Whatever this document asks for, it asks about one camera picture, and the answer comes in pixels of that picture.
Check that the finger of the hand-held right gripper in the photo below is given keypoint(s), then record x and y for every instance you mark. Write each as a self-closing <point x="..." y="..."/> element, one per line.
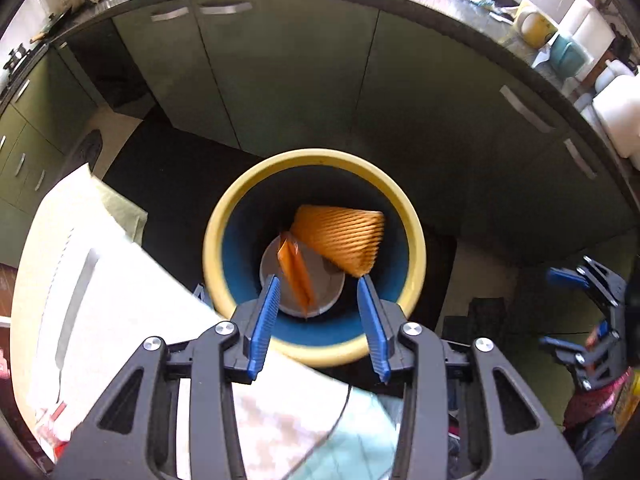
<point x="555" y="344"/>
<point x="565" y="276"/>

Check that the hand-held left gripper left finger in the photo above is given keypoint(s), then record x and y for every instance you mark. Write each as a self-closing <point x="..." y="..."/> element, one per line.
<point x="262" y="325"/>

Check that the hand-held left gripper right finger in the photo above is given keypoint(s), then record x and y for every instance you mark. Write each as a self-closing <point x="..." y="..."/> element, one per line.
<point x="375" y="330"/>

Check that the orange packet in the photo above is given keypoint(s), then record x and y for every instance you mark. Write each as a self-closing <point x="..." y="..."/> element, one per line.
<point x="295" y="275"/>

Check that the yellow bin with blue inside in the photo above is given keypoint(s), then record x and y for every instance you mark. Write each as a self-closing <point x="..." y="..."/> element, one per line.
<point x="240" y="240"/>

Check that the orange foam net sleeve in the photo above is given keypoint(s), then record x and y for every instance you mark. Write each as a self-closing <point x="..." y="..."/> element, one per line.
<point x="340" y="235"/>

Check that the grey round disc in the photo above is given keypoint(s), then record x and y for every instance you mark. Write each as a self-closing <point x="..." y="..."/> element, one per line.
<point x="324" y="285"/>

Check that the beige zigzag tablecloth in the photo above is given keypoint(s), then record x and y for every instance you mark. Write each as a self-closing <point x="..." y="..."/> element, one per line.
<point x="125" y="310"/>

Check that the white plastic jug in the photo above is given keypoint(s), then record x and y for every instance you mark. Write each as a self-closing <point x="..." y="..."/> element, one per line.
<point x="620" y="120"/>

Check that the black floor mat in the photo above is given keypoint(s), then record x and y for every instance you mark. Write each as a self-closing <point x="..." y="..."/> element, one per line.
<point x="165" y="170"/>

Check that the teal container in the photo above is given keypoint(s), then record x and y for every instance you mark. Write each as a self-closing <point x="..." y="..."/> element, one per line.
<point x="567" y="57"/>

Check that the dark patterned rug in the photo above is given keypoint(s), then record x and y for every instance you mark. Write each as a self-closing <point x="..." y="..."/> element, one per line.
<point x="87" y="150"/>

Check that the green sink cabinet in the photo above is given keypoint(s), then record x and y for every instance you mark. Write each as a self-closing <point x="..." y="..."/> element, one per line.
<point x="300" y="75"/>

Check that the yellow mug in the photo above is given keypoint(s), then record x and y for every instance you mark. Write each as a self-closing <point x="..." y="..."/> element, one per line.
<point x="535" y="25"/>

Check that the white paper roll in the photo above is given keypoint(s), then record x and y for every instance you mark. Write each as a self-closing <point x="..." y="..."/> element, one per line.
<point x="585" y="22"/>

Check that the green stove cabinet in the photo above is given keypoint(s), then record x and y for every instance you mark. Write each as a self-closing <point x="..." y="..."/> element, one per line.
<point x="30" y="130"/>

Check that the gas stove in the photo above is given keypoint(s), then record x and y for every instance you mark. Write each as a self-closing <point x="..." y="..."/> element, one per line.
<point x="15" y="57"/>

